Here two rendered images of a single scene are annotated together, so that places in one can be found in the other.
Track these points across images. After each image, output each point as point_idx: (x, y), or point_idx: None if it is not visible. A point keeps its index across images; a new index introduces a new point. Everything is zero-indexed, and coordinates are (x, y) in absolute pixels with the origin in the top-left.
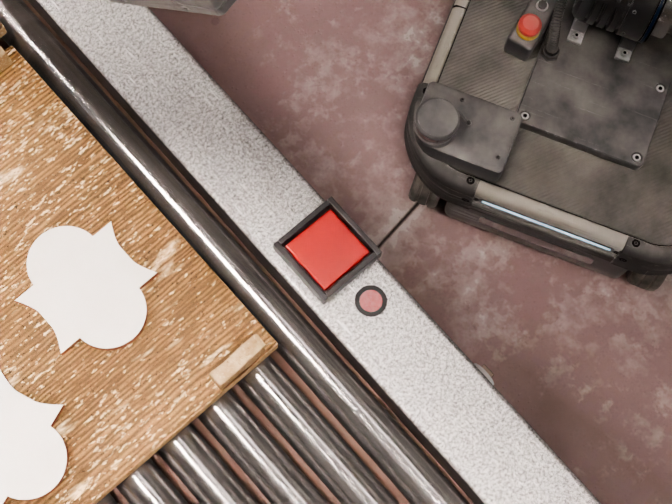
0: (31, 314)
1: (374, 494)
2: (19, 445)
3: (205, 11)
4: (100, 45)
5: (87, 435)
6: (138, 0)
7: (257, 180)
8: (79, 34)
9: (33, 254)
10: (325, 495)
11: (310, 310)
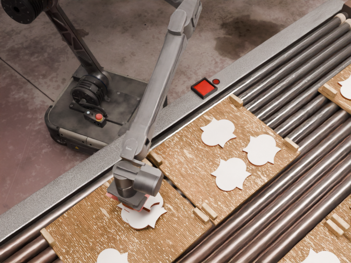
0: (225, 145)
1: (262, 81)
2: (261, 144)
3: (201, 9)
4: None
5: (256, 132)
6: (196, 23)
7: (185, 103)
8: None
9: (210, 143)
10: None
11: (218, 93)
